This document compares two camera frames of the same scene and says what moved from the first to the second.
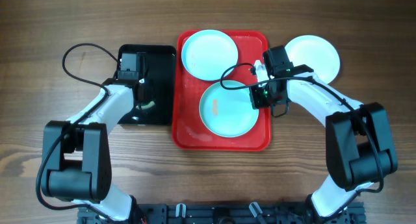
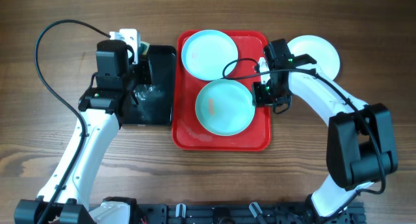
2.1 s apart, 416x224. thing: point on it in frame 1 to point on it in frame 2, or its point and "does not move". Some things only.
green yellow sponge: [151, 104] to [144, 47]
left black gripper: [148, 93] to [143, 66]
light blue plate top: [207, 54] does not move
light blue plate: [227, 113] does not move
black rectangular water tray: [154, 91] does not move
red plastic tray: [189, 132] does not move
